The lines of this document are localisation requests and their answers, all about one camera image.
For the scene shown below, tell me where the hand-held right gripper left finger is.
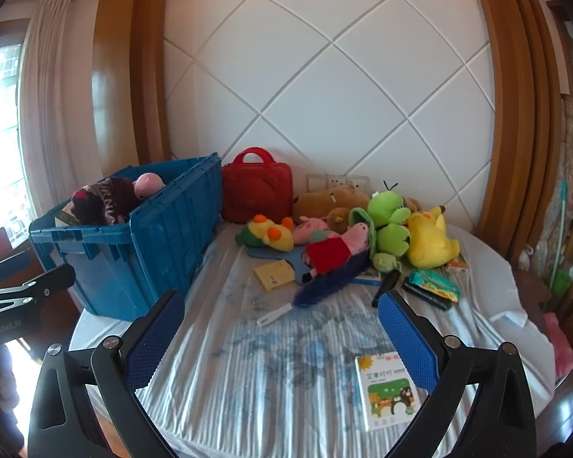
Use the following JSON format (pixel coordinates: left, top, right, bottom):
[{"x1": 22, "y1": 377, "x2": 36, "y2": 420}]
[{"x1": 27, "y1": 290, "x2": 187, "y2": 458}]

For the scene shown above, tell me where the pink pig plush red dress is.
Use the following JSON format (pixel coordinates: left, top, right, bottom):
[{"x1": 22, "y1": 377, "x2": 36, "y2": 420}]
[{"x1": 301, "y1": 222, "x2": 371, "y2": 277}]

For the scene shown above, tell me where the green snack packet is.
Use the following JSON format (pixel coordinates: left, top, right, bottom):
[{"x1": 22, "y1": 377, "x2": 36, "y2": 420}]
[{"x1": 407, "y1": 269, "x2": 460, "y2": 302}]

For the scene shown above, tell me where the light blue flat plastic piece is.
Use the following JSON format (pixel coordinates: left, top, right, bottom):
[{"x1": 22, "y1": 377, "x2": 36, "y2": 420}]
[{"x1": 247, "y1": 245, "x2": 316, "y2": 284}]

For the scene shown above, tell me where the blue thin book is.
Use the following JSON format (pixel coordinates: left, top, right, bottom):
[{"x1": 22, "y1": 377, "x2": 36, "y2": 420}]
[{"x1": 353, "y1": 267, "x2": 383, "y2": 287}]

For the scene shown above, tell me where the white curtain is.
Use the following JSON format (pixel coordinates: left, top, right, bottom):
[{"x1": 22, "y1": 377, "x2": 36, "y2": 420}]
[{"x1": 16, "y1": 0, "x2": 101, "y2": 230}]

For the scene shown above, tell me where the green plush with black antennae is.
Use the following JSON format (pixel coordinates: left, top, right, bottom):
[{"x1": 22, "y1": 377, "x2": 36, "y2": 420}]
[{"x1": 365, "y1": 180, "x2": 411, "y2": 256}]

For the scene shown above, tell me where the white green picture book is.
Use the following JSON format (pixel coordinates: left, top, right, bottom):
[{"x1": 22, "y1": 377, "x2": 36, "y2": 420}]
[{"x1": 354, "y1": 352, "x2": 431, "y2": 432}]

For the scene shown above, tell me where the black remote control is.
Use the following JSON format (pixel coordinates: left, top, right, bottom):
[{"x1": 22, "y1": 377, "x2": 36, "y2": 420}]
[{"x1": 371, "y1": 269, "x2": 402, "y2": 308}]

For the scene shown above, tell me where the yellow mouse plush toy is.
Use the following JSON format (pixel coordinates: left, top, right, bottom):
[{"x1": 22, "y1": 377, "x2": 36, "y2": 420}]
[{"x1": 405, "y1": 205, "x2": 460, "y2": 269}]

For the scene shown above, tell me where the small brown plush toy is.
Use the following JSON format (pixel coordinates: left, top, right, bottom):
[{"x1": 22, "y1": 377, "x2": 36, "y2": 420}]
[{"x1": 325, "y1": 206, "x2": 356, "y2": 234}]

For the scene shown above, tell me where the dark blue furry tail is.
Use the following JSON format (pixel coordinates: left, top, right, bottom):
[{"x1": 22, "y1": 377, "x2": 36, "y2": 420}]
[{"x1": 292, "y1": 253, "x2": 368, "y2": 307}]

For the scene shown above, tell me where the yellow note pad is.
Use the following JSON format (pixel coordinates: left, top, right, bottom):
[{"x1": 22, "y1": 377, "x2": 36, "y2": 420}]
[{"x1": 253, "y1": 261, "x2": 297, "y2": 292}]

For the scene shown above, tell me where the white blue printed tablecloth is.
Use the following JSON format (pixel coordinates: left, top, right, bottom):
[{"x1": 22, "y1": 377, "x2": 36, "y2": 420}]
[{"x1": 69, "y1": 219, "x2": 557, "y2": 458}]

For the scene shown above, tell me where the small white plastic tool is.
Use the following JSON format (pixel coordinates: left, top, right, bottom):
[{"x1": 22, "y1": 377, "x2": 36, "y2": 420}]
[{"x1": 257, "y1": 306, "x2": 294, "y2": 327}]

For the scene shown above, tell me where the pink pig plush green dress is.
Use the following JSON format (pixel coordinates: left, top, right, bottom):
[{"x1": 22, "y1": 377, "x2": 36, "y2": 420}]
[{"x1": 292, "y1": 216, "x2": 340, "y2": 245}]

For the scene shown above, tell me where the pink plush toy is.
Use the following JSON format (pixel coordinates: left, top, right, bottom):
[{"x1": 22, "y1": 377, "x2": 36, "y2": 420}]
[{"x1": 133, "y1": 173, "x2": 167, "y2": 197}]

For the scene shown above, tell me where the large brown capybara plush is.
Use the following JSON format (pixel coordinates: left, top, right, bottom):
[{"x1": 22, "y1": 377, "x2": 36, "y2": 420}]
[{"x1": 293, "y1": 186, "x2": 371, "y2": 223}]

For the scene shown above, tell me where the black flat case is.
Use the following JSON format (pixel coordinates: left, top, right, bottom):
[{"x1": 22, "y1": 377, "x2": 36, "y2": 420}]
[{"x1": 401, "y1": 281, "x2": 452, "y2": 312}]

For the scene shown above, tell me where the red plastic carry case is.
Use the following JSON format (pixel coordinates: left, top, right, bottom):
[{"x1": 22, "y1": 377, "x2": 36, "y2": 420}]
[{"x1": 221, "y1": 147, "x2": 294, "y2": 224}]

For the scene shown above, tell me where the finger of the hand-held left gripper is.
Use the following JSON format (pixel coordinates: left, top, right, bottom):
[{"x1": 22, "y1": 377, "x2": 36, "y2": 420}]
[
  {"x1": 0, "y1": 264, "x2": 76, "y2": 318},
  {"x1": 0, "y1": 250, "x2": 34, "y2": 292}
]

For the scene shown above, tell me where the pink cloth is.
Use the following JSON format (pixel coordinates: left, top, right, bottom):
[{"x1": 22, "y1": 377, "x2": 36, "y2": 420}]
[{"x1": 542, "y1": 312, "x2": 573, "y2": 377}]

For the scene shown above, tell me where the teal mop handle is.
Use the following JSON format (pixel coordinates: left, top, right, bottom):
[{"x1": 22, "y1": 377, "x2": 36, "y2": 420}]
[{"x1": 547, "y1": 179, "x2": 569, "y2": 292}]

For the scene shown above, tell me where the green plastic container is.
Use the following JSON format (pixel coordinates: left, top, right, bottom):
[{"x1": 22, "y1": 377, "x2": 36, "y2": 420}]
[{"x1": 551, "y1": 269, "x2": 573, "y2": 297}]

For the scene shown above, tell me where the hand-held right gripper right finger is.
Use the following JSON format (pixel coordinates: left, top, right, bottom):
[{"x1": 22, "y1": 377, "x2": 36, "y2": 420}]
[{"x1": 377, "y1": 290, "x2": 538, "y2": 458}]

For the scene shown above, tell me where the blue plastic crate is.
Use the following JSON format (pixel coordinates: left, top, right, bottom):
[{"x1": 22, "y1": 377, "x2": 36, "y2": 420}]
[{"x1": 29, "y1": 153, "x2": 223, "y2": 321}]

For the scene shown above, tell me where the small green one-eyed monster plush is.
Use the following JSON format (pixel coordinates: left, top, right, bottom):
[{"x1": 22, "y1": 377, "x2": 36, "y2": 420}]
[{"x1": 372, "y1": 252, "x2": 402, "y2": 273}]

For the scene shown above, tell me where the green fabric flap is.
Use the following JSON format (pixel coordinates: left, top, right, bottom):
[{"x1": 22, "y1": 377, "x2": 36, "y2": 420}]
[{"x1": 348, "y1": 206, "x2": 376, "y2": 242}]

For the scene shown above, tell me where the yellow green duck plush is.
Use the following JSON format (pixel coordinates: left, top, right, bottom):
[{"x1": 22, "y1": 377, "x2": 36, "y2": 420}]
[{"x1": 235, "y1": 214, "x2": 294, "y2": 252}]

